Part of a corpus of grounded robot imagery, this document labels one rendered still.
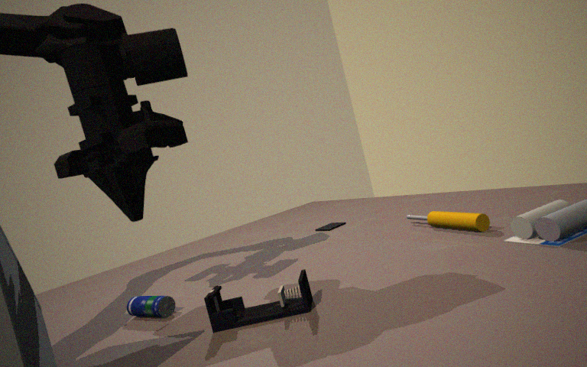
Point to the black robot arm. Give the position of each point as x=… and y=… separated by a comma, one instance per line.
x=93, y=47

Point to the yellow screwdriver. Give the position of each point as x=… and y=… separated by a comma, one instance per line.
x=456, y=220

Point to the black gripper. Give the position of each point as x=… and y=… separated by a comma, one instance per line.
x=116, y=154

